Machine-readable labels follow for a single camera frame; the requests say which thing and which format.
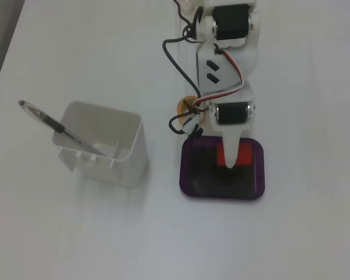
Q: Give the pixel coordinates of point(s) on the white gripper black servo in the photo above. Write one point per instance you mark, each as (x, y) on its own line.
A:
(232, 114)

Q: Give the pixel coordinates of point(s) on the red ribbed cube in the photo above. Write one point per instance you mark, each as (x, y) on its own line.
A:
(245, 156)

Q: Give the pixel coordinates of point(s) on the purple metal tray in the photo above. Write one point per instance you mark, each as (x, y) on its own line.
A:
(189, 186)

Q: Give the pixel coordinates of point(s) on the yellow tape roll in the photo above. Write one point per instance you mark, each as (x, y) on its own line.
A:
(180, 108)

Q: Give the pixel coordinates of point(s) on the white plastic pen holder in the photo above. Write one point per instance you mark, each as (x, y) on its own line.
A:
(128, 172)

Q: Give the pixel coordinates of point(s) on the black clear ballpoint pen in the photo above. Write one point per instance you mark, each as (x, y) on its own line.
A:
(54, 125)

